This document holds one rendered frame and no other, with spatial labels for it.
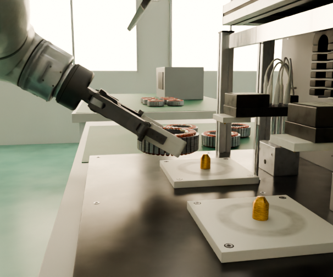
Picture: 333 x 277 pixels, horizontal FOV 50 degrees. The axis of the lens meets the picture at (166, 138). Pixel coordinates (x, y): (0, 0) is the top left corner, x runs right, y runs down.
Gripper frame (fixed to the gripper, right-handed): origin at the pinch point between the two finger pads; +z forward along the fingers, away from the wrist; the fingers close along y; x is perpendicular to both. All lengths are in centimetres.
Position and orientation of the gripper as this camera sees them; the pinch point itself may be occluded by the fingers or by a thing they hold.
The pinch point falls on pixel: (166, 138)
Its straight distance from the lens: 65.4
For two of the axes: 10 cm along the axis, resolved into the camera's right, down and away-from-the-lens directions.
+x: 5.0, -8.6, -0.6
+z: 8.5, 4.7, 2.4
